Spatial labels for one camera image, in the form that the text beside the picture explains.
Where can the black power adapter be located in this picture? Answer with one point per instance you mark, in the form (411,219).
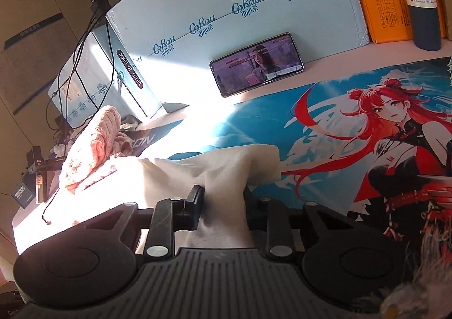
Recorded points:
(99,4)

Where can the smartphone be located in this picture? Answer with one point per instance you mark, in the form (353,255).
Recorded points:
(254,64)

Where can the pink knitted sweater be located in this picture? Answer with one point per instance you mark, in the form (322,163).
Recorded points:
(95,142)

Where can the dark blue vacuum bottle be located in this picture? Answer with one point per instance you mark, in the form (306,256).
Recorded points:
(423,22)

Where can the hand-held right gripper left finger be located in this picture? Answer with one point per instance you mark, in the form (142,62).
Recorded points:
(192,209)

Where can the black desk mat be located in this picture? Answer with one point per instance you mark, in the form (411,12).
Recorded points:
(155,138)

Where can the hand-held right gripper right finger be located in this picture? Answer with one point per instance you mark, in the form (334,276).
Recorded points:
(252,209)

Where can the small light blue carton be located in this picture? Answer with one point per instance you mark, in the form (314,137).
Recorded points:
(102,68)

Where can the small dark blue box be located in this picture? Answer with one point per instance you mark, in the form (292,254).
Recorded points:
(24,195)

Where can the grey fur trim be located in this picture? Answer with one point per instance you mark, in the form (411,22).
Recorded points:
(430,262)

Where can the white sweatshirt with black cuffs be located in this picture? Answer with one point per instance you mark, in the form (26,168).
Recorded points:
(219,170)

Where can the printed desk mat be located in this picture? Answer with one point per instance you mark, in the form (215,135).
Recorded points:
(268,128)

